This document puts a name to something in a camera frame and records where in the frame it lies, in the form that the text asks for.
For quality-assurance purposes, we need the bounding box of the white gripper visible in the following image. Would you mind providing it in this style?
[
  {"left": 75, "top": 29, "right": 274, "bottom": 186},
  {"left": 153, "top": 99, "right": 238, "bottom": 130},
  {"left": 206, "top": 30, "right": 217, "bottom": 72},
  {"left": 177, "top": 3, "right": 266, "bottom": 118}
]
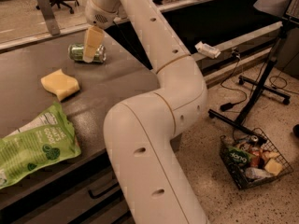
[{"left": 83, "top": 0, "right": 121, "bottom": 63}]

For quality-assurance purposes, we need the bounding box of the green soda can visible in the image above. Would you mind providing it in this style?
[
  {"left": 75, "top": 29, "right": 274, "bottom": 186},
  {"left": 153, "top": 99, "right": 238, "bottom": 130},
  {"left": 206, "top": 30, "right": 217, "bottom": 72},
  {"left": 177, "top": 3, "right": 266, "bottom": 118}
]
[{"left": 68, "top": 43, "right": 107, "bottom": 63}]

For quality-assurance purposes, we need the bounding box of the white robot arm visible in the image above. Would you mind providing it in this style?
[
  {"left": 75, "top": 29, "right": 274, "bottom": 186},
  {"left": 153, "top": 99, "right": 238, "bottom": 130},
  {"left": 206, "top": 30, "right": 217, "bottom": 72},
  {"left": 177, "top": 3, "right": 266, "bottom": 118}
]
[{"left": 85, "top": 0, "right": 210, "bottom": 224}]

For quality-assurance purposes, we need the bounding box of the grey drawer cabinet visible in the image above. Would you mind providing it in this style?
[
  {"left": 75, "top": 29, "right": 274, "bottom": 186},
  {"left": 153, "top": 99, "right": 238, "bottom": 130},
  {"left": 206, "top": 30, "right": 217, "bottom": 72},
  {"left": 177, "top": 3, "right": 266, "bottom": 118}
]
[{"left": 0, "top": 32, "right": 158, "bottom": 224}]

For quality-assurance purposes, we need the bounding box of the green chip bag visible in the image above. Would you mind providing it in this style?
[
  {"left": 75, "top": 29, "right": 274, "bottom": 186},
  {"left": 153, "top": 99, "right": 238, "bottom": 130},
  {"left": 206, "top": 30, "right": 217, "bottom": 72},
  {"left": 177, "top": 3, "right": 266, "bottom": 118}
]
[{"left": 0, "top": 102, "right": 81, "bottom": 189}]

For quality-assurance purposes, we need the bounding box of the black rolling stand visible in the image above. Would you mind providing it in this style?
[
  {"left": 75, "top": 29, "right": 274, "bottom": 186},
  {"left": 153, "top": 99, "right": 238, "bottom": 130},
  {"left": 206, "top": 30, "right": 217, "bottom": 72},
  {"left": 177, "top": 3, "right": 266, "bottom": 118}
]
[{"left": 208, "top": 19, "right": 292, "bottom": 143}]

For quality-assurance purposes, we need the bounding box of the grey tilted stand tray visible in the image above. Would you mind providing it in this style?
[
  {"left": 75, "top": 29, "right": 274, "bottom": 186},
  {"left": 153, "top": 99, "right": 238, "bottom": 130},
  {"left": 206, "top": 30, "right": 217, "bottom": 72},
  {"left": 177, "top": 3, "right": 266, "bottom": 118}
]
[{"left": 253, "top": 0, "right": 290, "bottom": 18}]

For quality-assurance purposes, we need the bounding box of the green snack bag in basket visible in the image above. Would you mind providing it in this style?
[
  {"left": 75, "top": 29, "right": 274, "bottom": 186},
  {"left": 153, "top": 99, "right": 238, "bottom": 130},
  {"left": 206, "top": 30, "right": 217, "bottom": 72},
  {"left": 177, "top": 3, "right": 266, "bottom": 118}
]
[{"left": 228, "top": 146, "right": 253, "bottom": 167}]

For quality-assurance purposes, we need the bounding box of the silver pouch in basket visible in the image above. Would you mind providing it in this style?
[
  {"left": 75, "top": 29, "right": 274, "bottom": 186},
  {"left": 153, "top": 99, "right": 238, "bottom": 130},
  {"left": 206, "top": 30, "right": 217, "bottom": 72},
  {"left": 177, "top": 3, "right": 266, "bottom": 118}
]
[{"left": 245, "top": 167, "right": 272, "bottom": 180}]

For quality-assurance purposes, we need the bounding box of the yellow sponge in basket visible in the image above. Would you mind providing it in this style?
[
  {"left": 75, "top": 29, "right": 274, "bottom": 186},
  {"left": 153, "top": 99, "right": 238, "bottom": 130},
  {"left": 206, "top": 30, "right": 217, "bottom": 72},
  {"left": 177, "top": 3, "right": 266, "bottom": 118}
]
[{"left": 264, "top": 159, "right": 283, "bottom": 176}]

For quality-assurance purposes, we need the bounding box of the grey metal post left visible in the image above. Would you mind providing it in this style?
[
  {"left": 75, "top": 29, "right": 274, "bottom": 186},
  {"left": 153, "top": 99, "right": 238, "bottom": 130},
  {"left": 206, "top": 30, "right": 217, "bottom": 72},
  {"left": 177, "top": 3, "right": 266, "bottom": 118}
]
[{"left": 36, "top": 0, "right": 60, "bottom": 35}]

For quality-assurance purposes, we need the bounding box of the black power adapter cable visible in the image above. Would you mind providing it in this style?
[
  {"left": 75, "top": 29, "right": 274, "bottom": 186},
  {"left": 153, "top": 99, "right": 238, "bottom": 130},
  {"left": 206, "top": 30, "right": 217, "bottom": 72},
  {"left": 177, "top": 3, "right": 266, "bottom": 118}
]
[{"left": 219, "top": 49, "right": 249, "bottom": 113}]

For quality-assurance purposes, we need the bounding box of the black drawer handle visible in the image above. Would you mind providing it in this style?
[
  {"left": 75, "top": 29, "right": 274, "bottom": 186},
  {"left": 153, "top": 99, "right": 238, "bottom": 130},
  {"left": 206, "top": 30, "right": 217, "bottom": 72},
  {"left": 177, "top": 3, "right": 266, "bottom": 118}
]
[{"left": 88, "top": 181, "right": 119, "bottom": 200}]

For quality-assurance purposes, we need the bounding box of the black wire basket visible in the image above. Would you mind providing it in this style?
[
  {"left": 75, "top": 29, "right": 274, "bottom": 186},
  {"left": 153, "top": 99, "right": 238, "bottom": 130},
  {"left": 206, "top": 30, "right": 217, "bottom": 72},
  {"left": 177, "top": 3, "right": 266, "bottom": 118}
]
[{"left": 220, "top": 129, "right": 293, "bottom": 189}]

